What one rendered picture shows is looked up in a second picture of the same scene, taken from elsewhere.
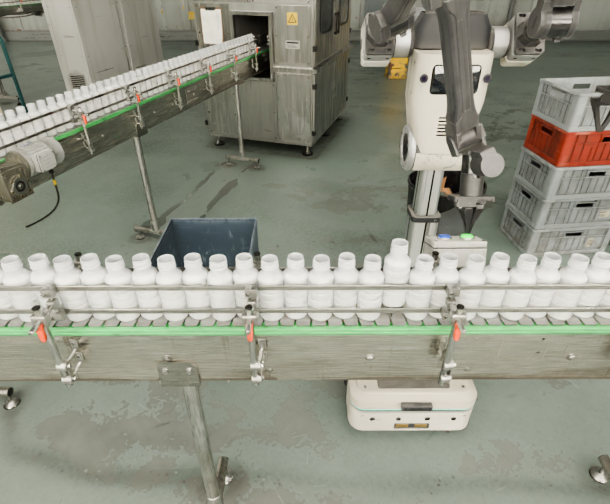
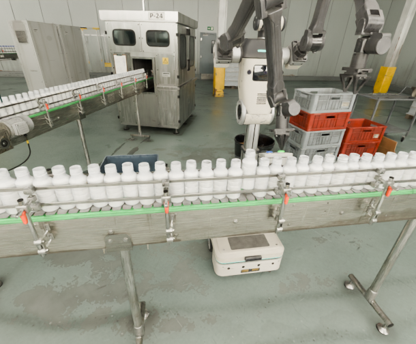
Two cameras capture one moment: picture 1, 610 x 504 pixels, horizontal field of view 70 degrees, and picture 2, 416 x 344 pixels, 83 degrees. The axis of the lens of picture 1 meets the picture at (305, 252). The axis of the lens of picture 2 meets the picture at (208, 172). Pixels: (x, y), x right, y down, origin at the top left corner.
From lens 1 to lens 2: 19 cm
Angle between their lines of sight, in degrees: 10
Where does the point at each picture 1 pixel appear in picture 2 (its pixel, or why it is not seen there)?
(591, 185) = (322, 140)
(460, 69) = (276, 54)
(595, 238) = not seen: hidden behind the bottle
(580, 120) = (316, 107)
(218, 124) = (125, 117)
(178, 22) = (99, 68)
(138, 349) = (91, 227)
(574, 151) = (314, 123)
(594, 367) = (352, 218)
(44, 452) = (20, 314)
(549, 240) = not seen: hidden behind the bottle
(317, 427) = (196, 278)
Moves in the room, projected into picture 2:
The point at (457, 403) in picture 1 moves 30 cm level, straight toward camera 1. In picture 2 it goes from (274, 254) to (270, 289)
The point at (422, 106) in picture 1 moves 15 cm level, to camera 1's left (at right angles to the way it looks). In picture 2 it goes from (248, 87) to (223, 87)
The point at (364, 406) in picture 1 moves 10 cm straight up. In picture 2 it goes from (224, 261) to (225, 250)
